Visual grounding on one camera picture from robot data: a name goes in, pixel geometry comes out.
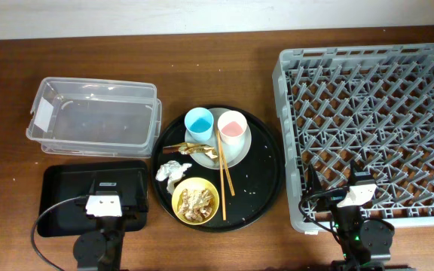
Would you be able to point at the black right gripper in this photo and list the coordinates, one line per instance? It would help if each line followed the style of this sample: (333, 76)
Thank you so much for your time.
(330, 199)

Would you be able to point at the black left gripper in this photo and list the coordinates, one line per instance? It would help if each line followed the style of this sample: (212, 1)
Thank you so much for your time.
(140, 198)

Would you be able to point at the white napkin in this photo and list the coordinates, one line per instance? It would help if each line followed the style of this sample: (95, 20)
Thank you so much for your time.
(173, 172)

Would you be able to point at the gold brown foil wrapper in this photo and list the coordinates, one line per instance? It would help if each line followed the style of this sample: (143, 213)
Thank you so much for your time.
(188, 148)

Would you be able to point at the yellow bowl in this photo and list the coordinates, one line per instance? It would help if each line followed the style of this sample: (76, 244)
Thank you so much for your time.
(194, 184)

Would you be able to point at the food scraps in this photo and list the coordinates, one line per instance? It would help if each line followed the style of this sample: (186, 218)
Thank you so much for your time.
(196, 205)

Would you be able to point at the blue cup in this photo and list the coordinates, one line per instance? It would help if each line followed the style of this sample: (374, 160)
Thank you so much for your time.
(199, 123)

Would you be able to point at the pink cup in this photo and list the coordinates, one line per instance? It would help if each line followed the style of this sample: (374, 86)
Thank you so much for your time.
(232, 126)

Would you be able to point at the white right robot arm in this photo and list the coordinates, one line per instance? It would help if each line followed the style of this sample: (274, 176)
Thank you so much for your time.
(365, 243)

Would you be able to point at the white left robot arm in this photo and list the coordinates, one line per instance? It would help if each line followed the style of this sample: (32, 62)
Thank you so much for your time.
(101, 248)

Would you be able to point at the clear plastic waste bin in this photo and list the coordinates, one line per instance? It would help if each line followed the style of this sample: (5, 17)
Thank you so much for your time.
(95, 117)

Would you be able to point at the grey dishwasher rack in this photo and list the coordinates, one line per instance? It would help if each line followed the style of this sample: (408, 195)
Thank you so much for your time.
(371, 104)

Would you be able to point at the black rectangular tray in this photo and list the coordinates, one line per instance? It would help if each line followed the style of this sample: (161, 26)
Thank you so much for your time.
(63, 182)

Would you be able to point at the round black serving tray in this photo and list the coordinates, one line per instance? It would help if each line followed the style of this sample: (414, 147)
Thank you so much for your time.
(256, 176)

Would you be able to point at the left wooden chopstick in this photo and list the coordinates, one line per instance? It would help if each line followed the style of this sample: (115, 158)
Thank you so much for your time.
(221, 172)

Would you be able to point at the wooden chopstick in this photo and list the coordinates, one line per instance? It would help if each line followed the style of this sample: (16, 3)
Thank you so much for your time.
(227, 173)
(221, 172)

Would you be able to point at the right wooden chopstick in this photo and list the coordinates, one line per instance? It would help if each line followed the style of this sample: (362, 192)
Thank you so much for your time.
(227, 173)

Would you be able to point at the grey round plate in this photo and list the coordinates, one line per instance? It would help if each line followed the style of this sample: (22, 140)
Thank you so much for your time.
(234, 154)

